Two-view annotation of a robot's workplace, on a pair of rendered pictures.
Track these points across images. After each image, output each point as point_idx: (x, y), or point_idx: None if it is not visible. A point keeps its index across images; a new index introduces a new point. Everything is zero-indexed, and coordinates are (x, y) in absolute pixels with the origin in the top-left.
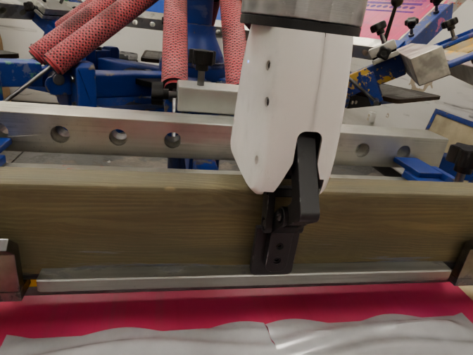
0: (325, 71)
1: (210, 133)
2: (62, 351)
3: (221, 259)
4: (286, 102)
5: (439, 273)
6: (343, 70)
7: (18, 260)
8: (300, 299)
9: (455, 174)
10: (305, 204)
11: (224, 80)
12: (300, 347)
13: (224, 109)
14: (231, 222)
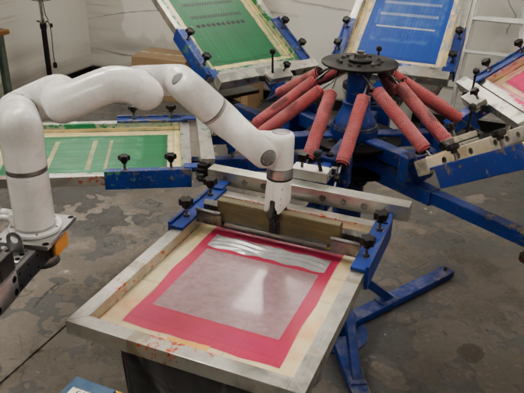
0: (274, 189)
1: (296, 189)
2: (226, 238)
3: (264, 228)
4: (267, 194)
5: (323, 246)
6: (277, 189)
7: (221, 217)
8: (288, 246)
9: (502, 235)
10: (268, 214)
11: (368, 142)
12: (274, 251)
13: (309, 178)
14: (266, 218)
